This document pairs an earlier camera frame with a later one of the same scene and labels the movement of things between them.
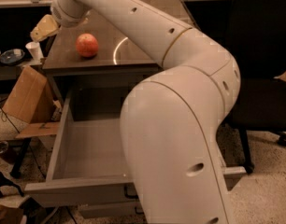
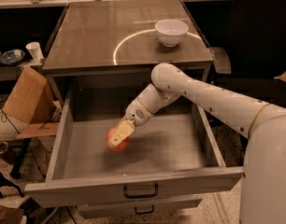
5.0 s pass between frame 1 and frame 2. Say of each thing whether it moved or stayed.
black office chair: stayed
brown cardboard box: stayed
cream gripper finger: moved
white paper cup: stayed
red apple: moved
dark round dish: stayed
